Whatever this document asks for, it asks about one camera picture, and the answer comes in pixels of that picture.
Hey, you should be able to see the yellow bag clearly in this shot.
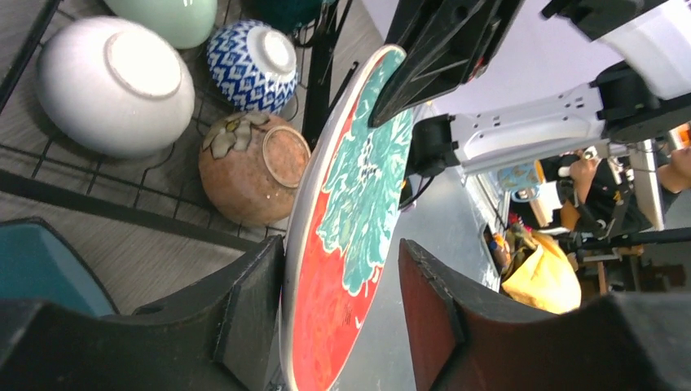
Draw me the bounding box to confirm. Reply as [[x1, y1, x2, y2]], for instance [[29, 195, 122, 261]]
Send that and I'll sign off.
[[501, 232, 582, 314]]

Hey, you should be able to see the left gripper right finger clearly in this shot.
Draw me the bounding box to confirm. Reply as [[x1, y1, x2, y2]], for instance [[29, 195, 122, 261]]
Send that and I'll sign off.
[[398, 239, 690, 390]]

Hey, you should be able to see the brown speckled bowl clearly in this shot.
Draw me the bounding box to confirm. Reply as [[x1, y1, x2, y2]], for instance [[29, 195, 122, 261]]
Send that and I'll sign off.
[[198, 111, 311, 226]]

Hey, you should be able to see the blue white patterned bowl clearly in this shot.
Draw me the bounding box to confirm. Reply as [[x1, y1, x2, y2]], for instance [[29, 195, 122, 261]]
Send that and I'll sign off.
[[206, 20, 298, 114]]

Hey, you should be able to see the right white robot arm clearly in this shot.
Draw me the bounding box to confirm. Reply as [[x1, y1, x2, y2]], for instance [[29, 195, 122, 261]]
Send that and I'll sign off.
[[369, 1, 690, 177]]

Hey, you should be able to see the cream bowl red rim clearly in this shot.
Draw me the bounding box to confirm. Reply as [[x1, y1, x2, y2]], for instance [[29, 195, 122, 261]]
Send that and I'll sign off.
[[36, 16, 196, 159]]

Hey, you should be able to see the teal square plate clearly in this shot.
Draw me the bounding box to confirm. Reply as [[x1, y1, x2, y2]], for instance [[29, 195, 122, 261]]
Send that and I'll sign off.
[[1, 217, 119, 317]]

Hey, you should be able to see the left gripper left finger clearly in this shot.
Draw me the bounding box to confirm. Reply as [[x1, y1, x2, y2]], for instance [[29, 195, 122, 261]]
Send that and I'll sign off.
[[1, 235, 285, 390]]

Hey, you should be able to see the black wire dish rack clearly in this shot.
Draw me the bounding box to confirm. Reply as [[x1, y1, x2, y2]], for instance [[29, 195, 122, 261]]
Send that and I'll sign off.
[[0, 0, 360, 252]]

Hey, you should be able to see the red plate blue flower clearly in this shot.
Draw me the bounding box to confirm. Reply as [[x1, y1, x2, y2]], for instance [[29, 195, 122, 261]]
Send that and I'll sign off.
[[279, 44, 413, 390]]

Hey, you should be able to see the person in black shirt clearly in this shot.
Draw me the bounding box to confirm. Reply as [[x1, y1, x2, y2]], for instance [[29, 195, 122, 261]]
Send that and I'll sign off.
[[539, 151, 665, 239]]

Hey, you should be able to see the light green bowl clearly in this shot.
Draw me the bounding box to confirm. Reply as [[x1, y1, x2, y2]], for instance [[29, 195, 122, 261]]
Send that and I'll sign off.
[[104, 0, 218, 49]]

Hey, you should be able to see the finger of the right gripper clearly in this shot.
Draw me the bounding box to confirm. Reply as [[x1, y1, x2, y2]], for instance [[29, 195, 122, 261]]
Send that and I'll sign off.
[[369, 0, 523, 127]]

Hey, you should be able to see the dark green mug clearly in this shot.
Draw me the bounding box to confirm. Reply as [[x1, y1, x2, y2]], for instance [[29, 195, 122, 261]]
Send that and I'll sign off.
[[241, 0, 334, 33]]

